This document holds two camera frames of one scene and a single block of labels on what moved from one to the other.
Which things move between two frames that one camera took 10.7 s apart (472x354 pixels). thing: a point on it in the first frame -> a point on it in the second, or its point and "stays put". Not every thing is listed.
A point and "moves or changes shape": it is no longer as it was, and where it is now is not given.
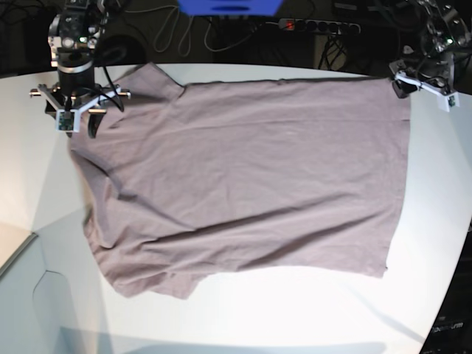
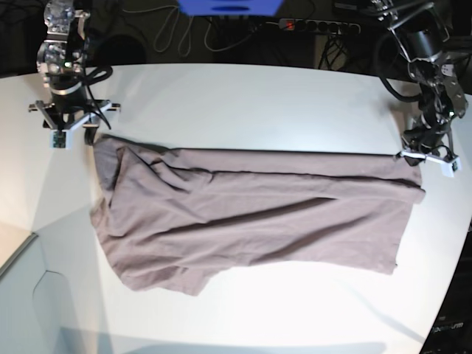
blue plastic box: x=228 y=7 stays put
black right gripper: x=436 y=67 -> x=430 y=139
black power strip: x=319 y=26 stays put
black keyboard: x=452 y=331 stays put
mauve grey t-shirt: x=183 y=181 moves or changes shape
